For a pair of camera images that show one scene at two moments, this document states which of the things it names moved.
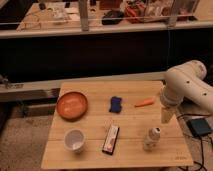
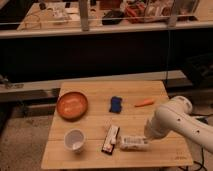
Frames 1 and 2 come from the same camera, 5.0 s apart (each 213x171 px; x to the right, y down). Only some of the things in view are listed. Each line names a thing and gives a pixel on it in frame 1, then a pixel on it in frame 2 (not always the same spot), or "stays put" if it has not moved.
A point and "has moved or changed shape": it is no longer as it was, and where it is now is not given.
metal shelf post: (84, 14) stays put
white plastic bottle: (153, 139) has moved or changed shape
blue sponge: (115, 106) stays put
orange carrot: (148, 101) stays put
